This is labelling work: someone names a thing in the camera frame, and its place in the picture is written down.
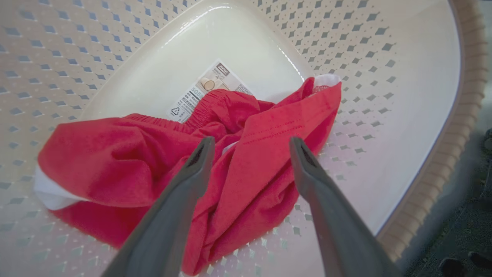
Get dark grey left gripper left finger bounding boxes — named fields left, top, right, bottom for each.
left=101, top=136, right=216, bottom=277

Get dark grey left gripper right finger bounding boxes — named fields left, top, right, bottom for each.
left=289, top=136, right=402, bottom=277

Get red shorts with white trim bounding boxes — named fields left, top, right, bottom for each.
left=34, top=74, right=342, bottom=277

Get beige perforated laundry basket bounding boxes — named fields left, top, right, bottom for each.
left=0, top=0, right=489, bottom=277

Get white printed basket label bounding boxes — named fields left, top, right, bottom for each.
left=166, top=58, right=254, bottom=123

